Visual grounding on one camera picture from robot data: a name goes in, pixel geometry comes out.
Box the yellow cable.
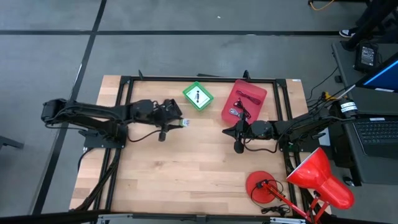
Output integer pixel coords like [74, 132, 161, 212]
[308, 0, 336, 12]

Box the black aluminium table frame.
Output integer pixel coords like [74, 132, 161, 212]
[70, 70, 312, 224]

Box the translucent red-pink plastic bin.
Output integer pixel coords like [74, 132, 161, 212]
[221, 79, 268, 125]

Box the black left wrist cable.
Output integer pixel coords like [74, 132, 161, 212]
[127, 129, 163, 143]

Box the black lamp power cable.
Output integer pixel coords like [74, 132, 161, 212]
[250, 179, 292, 218]

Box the black power brick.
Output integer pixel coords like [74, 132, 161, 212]
[354, 42, 379, 75]

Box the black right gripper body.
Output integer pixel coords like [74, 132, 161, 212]
[233, 119, 253, 154]

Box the dark furniture leg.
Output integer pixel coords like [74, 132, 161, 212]
[0, 135, 25, 150]

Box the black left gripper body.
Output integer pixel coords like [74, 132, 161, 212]
[151, 98, 175, 143]

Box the red desk lamp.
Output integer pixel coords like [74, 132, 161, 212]
[245, 147, 355, 224]

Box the person's shoe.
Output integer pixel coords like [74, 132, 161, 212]
[338, 28, 356, 38]

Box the monitor with blue screen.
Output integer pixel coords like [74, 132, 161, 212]
[355, 51, 398, 93]

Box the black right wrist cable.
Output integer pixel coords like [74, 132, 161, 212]
[243, 138, 280, 154]

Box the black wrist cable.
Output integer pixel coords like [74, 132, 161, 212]
[127, 129, 163, 143]
[243, 138, 280, 154]

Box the black slotted plastic basket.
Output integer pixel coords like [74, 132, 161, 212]
[155, 98, 183, 119]

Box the black USB cable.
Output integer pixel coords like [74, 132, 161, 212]
[235, 89, 262, 106]

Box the green slotted plastic basket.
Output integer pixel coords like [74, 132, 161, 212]
[182, 81, 215, 112]

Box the silver camera mount bar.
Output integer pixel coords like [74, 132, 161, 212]
[96, 213, 307, 224]

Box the thin white rod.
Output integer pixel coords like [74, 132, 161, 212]
[329, 84, 357, 105]

